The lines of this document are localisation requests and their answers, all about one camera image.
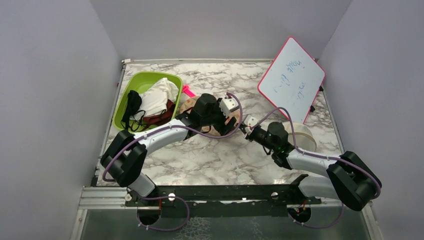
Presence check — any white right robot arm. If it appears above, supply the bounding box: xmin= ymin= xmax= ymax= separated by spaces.
xmin=242 ymin=120 xmax=382 ymax=211

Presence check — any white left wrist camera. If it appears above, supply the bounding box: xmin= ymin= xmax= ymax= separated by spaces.
xmin=219 ymin=98 xmax=239 ymax=118

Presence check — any pink framed whiteboard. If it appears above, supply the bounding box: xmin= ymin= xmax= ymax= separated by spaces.
xmin=257 ymin=36 xmax=326 ymax=123

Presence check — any black bra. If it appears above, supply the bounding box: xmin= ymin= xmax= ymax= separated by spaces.
xmin=120 ymin=90 xmax=146 ymax=132

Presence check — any pink plastic clip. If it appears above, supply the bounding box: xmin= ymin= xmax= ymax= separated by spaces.
xmin=182 ymin=84 xmax=197 ymax=98

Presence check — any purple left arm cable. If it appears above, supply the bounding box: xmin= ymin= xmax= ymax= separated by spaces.
xmin=101 ymin=92 xmax=244 ymax=183

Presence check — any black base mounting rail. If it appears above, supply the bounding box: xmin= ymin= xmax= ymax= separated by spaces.
xmin=125 ymin=184 xmax=321 ymax=218

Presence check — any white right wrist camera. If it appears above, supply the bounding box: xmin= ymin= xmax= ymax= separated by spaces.
xmin=243 ymin=114 xmax=259 ymax=132

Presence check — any peach patterned mesh laundry bag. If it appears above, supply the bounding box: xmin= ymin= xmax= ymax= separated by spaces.
xmin=179 ymin=96 xmax=240 ymax=136

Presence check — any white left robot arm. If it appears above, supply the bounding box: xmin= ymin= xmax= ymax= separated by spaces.
xmin=100 ymin=92 xmax=243 ymax=206

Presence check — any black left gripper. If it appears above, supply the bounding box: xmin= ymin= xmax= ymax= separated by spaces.
xmin=201 ymin=99 xmax=236 ymax=135

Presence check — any white cloth garment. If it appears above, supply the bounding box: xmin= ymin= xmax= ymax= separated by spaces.
xmin=139 ymin=77 xmax=179 ymax=117

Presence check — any dark red bra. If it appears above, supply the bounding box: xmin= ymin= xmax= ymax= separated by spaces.
xmin=142 ymin=100 xmax=176 ymax=126

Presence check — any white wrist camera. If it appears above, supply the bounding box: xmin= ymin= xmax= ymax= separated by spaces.
xmin=243 ymin=114 xmax=259 ymax=132
xmin=219 ymin=98 xmax=239 ymax=118

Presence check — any green plastic basket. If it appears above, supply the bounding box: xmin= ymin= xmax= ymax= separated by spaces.
xmin=111 ymin=71 xmax=183 ymax=131

